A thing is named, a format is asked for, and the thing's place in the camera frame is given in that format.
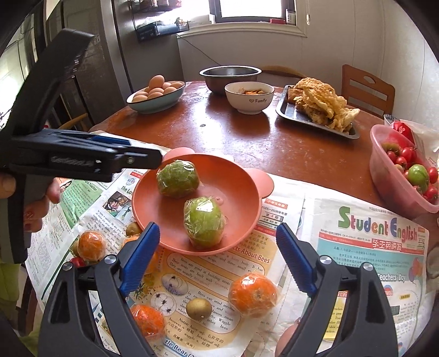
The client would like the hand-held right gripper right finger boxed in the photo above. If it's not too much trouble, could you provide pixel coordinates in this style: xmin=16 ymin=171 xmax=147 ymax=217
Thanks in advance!
xmin=276 ymin=223 xmax=398 ymax=357

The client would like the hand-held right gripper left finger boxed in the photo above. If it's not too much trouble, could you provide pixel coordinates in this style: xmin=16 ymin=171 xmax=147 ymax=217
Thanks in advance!
xmin=38 ymin=221 xmax=161 ymax=357

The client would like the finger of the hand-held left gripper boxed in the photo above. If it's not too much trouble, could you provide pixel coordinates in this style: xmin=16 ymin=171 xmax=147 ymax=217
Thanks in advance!
xmin=42 ymin=129 xmax=136 ymax=148
xmin=46 ymin=144 xmax=164 ymax=183

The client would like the orange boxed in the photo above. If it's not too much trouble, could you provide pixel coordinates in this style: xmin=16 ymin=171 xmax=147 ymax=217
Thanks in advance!
xmin=130 ymin=304 xmax=167 ymax=341
xmin=228 ymin=272 xmax=278 ymax=318
xmin=121 ymin=233 xmax=161 ymax=276
xmin=77 ymin=231 xmax=107 ymax=263

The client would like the large green citrus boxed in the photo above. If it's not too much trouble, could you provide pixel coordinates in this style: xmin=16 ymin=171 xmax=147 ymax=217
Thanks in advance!
xmin=183 ymin=196 xmax=227 ymax=250

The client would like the small green citrus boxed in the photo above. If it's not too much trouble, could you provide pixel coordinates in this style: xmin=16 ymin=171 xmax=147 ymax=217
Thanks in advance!
xmin=156 ymin=160 xmax=200 ymax=199

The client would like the orange-pink bear-shaped plate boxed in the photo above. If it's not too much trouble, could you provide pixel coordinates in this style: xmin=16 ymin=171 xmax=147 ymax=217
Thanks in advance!
xmin=131 ymin=147 xmax=274 ymax=255

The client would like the person's left hand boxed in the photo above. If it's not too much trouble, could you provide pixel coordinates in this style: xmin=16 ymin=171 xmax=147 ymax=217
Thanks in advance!
xmin=0 ymin=173 xmax=61 ymax=235

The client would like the person's right hand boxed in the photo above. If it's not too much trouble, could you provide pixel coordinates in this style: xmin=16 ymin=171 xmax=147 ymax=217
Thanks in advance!
xmin=275 ymin=317 xmax=303 ymax=357

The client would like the wooden chair with round armrest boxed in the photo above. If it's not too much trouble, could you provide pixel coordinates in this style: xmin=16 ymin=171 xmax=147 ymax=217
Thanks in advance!
xmin=55 ymin=113 xmax=91 ymax=132

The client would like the glass door with red lettering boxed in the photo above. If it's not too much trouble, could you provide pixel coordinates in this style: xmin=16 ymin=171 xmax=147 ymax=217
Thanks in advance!
xmin=0 ymin=19 xmax=47 ymax=117

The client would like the teal and white bowl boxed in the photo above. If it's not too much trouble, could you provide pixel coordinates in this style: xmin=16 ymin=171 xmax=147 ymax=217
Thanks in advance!
xmin=126 ymin=82 xmax=187 ymax=115

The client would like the grey metal door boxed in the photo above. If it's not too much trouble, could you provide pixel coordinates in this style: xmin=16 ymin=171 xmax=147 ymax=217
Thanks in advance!
xmin=44 ymin=0 xmax=121 ymax=126

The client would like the teal headline newspaper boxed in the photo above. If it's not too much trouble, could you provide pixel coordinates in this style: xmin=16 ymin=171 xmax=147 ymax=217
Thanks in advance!
xmin=274 ymin=196 xmax=431 ymax=357

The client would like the pile of brown eggs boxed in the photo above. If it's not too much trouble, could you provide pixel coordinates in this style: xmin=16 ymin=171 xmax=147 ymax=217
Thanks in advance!
xmin=132 ymin=75 xmax=184 ymax=103

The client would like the illustrated bee story newspaper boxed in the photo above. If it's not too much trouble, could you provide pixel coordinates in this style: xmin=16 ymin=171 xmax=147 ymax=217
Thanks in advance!
xmin=25 ymin=130 xmax=306 ymax=357

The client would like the pink plastic basket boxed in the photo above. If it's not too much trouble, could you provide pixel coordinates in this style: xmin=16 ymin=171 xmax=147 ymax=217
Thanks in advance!
xmin=369 ymin=124 xmax=439 ymax=214

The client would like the stainless steel bowl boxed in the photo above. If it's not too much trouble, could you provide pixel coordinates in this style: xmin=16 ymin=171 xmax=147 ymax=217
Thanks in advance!
xmin=199 ymin=66 xmax=261 ymax=96

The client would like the yellow-green garment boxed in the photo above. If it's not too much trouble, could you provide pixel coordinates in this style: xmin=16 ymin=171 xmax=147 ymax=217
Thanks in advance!
xmin=0 ymin=260 xmax=23 ymax=310

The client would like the grey baking tray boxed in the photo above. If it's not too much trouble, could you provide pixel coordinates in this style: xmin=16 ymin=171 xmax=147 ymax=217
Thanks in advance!
xmin=276 ymin=84 xmax=361 ymax=140

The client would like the white ceramic bowl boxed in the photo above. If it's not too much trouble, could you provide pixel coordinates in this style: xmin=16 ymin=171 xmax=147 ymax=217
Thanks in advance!
xmin=224 ymin=82 xmax=275 ymax=115

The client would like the green tomato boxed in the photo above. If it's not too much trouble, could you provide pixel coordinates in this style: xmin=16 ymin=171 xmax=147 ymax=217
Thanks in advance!
xmin=406 ymin=164 xmax=430 ymax=193

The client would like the pile of fried dough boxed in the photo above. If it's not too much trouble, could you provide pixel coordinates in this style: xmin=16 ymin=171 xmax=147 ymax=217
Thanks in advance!
xmin=287 ymin=77 xmax=361 ymax=133

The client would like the red packet in plastic bag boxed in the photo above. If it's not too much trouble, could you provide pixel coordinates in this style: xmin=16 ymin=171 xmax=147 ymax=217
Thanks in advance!
xmin=383 ymin=113 xmax=439 ymax=162

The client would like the wooden chair with cutout back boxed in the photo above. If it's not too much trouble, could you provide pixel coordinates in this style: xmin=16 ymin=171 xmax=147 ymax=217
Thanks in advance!
xmin=341 ymin=64 xmax=396 ymax=118

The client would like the wooden chair with curved back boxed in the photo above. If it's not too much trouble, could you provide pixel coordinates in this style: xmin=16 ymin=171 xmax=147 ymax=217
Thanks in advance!
xmin=260 ymin=66 xmax=308 ymax=80

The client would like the window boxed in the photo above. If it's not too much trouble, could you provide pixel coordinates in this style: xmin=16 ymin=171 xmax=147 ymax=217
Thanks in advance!
xmin=209 ymin=0 xmax=308 ymax=38

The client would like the black wall rack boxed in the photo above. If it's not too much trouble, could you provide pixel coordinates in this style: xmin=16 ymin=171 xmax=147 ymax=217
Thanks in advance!
xmin=132 ymin=0 xmax=191 ymax=44

